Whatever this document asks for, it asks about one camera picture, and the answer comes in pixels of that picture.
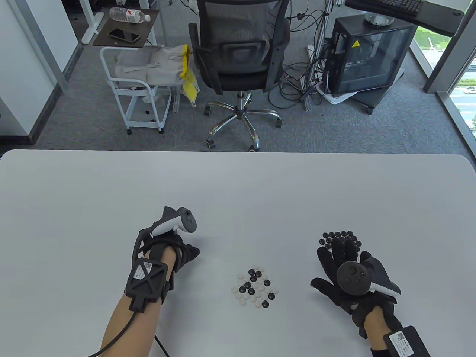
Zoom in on black smartphone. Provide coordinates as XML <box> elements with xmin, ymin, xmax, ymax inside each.
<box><xmin>108</xmin><ymin>29</ymin><xmax>141</xmax><ymax>42</ymax></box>

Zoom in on clear plastic water bottle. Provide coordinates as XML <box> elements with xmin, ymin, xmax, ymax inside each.
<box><xmin>109</xmin><ymin>7</ymin><xmax>151</xmax><ymax>23</ymax></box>

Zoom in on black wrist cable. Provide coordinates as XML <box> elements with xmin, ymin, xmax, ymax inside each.
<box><xmin>87</xmin><ymin>311</ymin><xmax>168</xmax><ymax>357</ymax></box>

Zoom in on pile of mixed go stones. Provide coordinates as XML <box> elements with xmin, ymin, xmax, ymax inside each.
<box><xmin>231</xmin><ymin>266</ymin><xmax>279</xmax><ymax>308</ymax></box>

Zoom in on black and white VR controller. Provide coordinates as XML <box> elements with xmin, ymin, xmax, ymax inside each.
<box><xmin>337</xmin><ymin>258</ymin><xmax>401</xmax><ymax>297</ymax></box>
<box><xmin>150</xmin><ymin>206</ymin><xmax>197</xmax><ymax>237</ymax></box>

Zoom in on tangle of black cables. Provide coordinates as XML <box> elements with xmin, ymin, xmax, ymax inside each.
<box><xmin>268</xmin><ymin>0</ymin><xmax>335</xmax><ymax>110</ymax></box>

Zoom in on silver bowl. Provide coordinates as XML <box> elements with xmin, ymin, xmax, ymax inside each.
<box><xmin>365</xmin><ymin>11</ymin><xmax>395</xmax><ymax>27</ymax></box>

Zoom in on aluminium frame post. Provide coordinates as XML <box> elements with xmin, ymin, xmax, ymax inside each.
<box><xmin>303</xmin><ymin>0</ymin><xmax>335</xmax><ymax>112</ymax></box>

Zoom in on black cross-braced wrist module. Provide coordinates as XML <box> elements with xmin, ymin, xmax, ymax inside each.
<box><xmin>125</xmin><ymin>258</ymin><xmax>174</xmax><ymax>313</ymax></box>

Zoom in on dark rolling computer stand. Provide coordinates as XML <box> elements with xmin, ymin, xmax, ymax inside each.
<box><xmin>353</xmin><ymin>71</ymin><xmax>406</xmax><ymax>115</ymax></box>

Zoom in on yellow plastic bag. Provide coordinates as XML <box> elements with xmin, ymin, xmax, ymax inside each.
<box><xmin>180</xmin><ymin>45</ymin><xmax>200</xmax><ymax>107</ymax></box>

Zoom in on black mesh office chair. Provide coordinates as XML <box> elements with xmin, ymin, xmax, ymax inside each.
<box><xmin>188</xmin><ymin>0</ymin><xmax>292</xmax><ymax>152</ymax></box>

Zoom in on black keyboard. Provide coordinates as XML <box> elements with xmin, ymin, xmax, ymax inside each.
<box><xmin>346</xmin><ymin>0</ymin><xmax>424</xmax><ymax>17</ymax></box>

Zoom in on brown side table top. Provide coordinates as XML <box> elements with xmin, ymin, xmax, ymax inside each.
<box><xmin>93</xmin><ymin>7</ymin><xmax>160</xmax><ymax>48</ymax></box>

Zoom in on black computer tower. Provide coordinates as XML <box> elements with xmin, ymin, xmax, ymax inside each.
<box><xmin>324</xmin><ymin>16</ymin><xmax>418</xmax><ymax>98</ymax></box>

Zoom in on cluster of black go stones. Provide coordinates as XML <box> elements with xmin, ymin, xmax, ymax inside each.
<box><xmin>319</xmin><ymin>231</ymin><xmax>362</xmax><ymax>250</ymax></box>

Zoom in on black labelled wrist box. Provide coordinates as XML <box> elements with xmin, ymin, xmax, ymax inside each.
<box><xmin>371</xmin><ymin>325</ymin><xmax>431</xmax><ymax>357</ymax></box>

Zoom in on white desk leg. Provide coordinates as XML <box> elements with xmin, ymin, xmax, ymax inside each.
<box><xmin>79</xmin><ymin>0</ymin><xmax>105</xmax><ymax>45</ymax></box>

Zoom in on person's right forearm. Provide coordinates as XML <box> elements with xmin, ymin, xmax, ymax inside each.
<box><xmin>364</xmin><ymin>307</ymin><xmax>389</xmax><ymax>348</ymax></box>

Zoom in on white papers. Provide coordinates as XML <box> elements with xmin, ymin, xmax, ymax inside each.
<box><xmin>318</xmin><ymin>84</ymin><xmax>357</xmax><ymax>106</ymax></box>

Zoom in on person's right hand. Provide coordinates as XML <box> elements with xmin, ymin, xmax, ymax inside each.
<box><xmin>311</xmin><ymin>238</ymin><xmax>400</xmax><ymax>339</ymax></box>

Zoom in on grey fabric bag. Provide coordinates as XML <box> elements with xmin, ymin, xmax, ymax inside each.
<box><xmin>115</xmin><ymin>45</ymin><xmax>188</xmax><ymax>88</ymax></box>

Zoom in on person's left hand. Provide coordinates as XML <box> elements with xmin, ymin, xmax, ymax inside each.
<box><xmin>134</xmin><ymin>234</ymin><xmax>200</xmax><ymax>274</ymax></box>

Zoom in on white metal cart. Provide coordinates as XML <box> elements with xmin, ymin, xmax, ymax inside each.
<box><xmin>100</xmin><ymin>46</ymin><xmax>172</xmax><ymax>134</ymax></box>

